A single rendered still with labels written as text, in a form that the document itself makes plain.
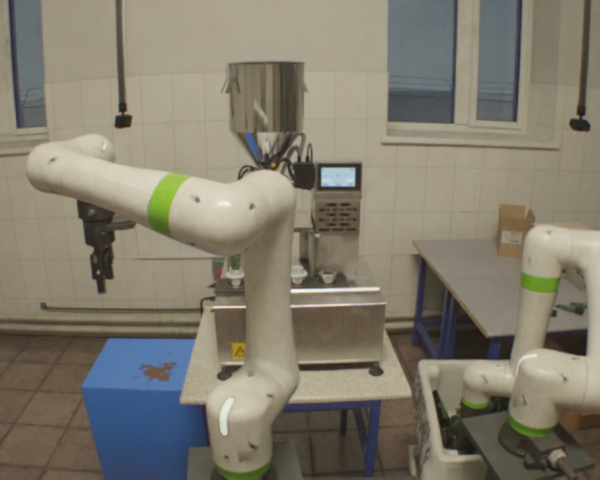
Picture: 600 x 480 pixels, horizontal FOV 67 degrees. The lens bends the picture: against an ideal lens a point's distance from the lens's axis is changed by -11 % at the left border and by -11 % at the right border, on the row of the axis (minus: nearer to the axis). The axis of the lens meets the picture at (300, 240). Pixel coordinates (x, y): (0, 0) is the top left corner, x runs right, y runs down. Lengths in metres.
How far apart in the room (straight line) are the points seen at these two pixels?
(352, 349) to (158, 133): 2.01
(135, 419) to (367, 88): 2.30
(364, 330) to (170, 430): 0.94
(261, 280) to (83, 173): 0.41
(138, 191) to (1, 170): 2.87
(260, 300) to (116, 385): 1.21
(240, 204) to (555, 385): 0.79
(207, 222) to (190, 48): 2.48
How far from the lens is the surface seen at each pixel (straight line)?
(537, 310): 1.49
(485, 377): 1.56
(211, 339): 2.08
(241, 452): 1.03
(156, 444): 2.26
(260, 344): 1.08
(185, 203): 0.84
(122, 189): 0.92
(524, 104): 4.05
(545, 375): 1.19
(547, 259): 1.43
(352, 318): 1.74
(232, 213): 0.81
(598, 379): 1.23
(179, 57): 3.24
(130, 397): 2.13
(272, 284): 1.02
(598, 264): 1.43
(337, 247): 1.87
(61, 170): 1.03
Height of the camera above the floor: 1.75
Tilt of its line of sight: 18 degrees down
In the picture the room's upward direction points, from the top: straight up
